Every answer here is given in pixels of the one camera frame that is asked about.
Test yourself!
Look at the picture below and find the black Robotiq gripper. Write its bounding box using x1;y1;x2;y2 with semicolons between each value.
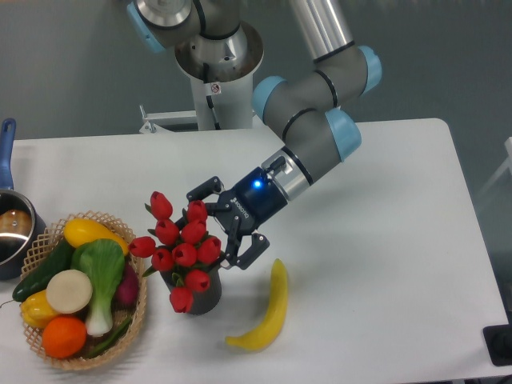
174;168;287;270

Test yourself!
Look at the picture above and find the red tulip bouquet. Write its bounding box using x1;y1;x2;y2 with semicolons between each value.
128;190;223;314

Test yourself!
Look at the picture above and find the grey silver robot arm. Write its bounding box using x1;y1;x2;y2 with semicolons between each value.
126;1;382;269

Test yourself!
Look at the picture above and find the dark grey ribbed vase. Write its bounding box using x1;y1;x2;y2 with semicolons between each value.
160;267;222;315

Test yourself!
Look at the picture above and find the yellow banana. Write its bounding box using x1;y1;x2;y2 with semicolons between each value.
225;258;289;352

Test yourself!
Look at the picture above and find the purple red onion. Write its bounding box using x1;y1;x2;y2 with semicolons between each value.
115;263;139;306

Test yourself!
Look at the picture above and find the green bok choy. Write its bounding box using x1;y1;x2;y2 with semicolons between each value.
71;239;125;337

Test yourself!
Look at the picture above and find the yellow squash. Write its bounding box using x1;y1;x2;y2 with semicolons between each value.
63;218;129;256

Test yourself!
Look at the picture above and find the green bean pod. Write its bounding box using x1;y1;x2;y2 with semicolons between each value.
84;318;132;359

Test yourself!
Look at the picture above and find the dark green cucumber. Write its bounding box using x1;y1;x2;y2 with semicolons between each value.
12;238;74;302

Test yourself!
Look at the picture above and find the white round radish slice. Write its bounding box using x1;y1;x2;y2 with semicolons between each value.
46;270;93;314

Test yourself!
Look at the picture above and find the woven wicker basket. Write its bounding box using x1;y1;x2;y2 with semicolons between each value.
21;210;147;370

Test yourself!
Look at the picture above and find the orange fruit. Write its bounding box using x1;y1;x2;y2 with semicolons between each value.
42;315;87;358

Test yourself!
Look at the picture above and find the yellow bell pepper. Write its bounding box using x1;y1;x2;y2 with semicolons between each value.
20;290;60;329

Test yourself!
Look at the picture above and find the white chair part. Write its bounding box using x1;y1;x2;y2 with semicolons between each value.
477;137;511;201

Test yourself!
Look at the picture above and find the black device at edge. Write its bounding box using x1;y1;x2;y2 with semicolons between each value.
482;324;511;366

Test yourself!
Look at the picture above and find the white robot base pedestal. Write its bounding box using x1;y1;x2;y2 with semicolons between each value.
139;74;254;134

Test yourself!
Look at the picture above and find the blue handled saucepan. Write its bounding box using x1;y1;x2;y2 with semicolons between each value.
1;118;46;281

